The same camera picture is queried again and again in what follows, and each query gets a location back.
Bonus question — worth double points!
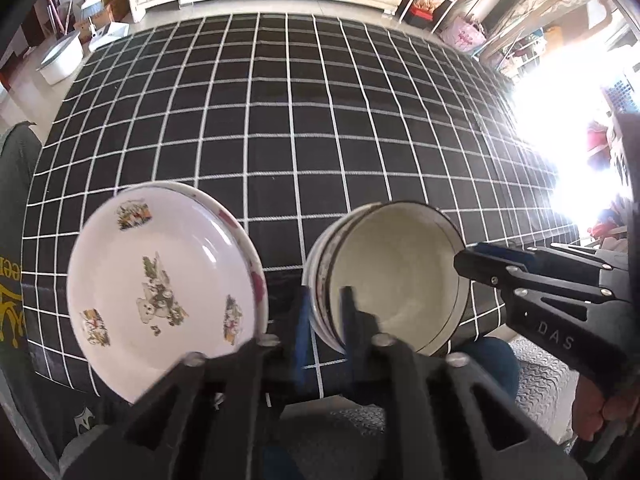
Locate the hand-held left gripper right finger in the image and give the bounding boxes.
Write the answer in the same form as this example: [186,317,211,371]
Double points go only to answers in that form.
[340,286,590,480]

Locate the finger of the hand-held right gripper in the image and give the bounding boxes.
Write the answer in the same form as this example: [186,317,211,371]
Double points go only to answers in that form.
[454,248,630,307]
[474,242,622,272]

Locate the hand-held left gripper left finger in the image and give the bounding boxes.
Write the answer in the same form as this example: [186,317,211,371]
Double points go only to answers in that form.
[60,290,313,480]

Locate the plain white bowl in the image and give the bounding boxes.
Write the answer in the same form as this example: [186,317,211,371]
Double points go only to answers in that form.
[301,220,361,356]

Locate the pink flower plate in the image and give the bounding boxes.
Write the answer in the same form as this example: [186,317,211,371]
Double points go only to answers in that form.
[150,182,263,333]
[190,185,271,333]

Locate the dark rimmed bowl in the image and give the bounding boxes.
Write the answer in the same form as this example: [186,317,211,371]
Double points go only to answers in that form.
[327,201,472,357]

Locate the bear print plate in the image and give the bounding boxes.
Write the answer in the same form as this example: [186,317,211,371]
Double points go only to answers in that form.
[66,187,261,405]

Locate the person's right hand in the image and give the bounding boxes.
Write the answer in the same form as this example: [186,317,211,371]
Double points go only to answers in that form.
[571,379,627,442]

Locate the grey textured mat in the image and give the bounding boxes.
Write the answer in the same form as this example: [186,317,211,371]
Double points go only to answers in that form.
[277,339,577,443]

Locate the blue cloth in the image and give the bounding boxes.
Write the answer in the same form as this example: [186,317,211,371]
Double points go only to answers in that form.
[459,337,519,402]

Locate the blue mesh basket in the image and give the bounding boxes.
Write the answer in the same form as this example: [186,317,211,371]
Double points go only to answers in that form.
[602,72,640,114]

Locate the black checked tablecloth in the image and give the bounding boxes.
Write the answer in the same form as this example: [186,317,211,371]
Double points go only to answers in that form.
[20,12,583,406]

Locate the pink bag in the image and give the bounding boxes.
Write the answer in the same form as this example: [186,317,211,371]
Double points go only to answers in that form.
[440,15,487,52]

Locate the light wooden armchair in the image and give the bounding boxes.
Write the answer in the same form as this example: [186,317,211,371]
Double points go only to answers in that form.
[474,0,617,77]

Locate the dark green printed garment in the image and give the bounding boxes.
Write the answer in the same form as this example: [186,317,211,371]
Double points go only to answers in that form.
[0,122,68,467]

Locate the white flat box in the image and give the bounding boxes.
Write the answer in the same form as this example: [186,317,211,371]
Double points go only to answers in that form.
[89,22,131,52]

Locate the white plastic tub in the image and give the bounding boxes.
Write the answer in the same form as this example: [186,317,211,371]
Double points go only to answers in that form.
[37,30,84,86]

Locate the cardboard box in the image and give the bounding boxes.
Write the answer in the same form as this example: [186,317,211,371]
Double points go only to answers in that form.
[99,0,132,24]

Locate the light blue broom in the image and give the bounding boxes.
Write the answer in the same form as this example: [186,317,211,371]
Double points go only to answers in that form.
[79,0,102,37]

